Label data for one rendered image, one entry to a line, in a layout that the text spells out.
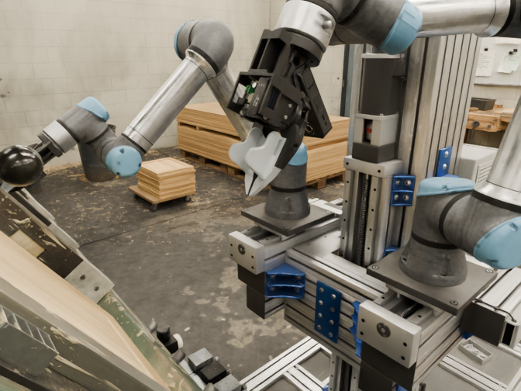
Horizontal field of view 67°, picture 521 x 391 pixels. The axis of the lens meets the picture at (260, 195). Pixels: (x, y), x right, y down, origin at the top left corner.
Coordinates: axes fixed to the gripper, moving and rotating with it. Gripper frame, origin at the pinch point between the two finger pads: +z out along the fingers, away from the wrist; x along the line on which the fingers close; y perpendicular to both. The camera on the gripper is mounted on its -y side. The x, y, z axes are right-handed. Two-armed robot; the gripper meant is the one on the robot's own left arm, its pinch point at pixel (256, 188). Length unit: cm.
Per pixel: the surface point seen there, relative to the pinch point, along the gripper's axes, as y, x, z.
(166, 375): -16, -22, 44
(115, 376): 8.7, -3.1, 29.8
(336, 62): -442, -401, -240
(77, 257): -4, -58, 33
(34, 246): 6, -58, 32
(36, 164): 27.4, 1.3, 5.0
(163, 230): -158, -266, 68
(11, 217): 13, -58, 26
